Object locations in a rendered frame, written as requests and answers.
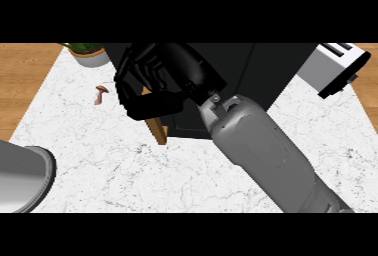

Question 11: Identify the black cabinet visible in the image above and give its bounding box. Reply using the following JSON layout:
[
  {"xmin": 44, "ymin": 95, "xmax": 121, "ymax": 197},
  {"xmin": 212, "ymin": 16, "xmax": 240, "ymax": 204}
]
[{"xmin": 101, "ymin": 42, "xmax": 318, "ymax": 140}]

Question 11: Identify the green potted plant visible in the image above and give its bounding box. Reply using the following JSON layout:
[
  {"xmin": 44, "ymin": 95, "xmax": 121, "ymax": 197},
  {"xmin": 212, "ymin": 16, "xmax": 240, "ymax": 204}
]
[{"xmin": 57, "ymin": 42, "xmax": 112, "ymax": 69}]

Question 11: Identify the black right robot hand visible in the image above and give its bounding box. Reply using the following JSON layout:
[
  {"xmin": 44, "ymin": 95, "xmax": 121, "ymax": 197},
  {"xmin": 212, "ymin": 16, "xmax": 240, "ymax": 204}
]
[{"xmin": 112, "ymin": 42, "xmax": 228, "ymax": 122}]

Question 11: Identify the white and black toaster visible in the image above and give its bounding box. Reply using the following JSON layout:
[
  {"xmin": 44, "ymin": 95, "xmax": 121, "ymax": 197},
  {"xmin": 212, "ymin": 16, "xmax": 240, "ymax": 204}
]
[{"xmin": 295, "ymin": 42, "xmax": 373, "ymax": 100}]

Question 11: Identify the small brown curved object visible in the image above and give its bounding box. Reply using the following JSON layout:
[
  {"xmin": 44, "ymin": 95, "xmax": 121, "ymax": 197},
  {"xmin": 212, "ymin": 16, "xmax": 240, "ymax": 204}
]
[{"xmin": 92, "ymin": 85, "xmax": 110, "ymax": 106}]

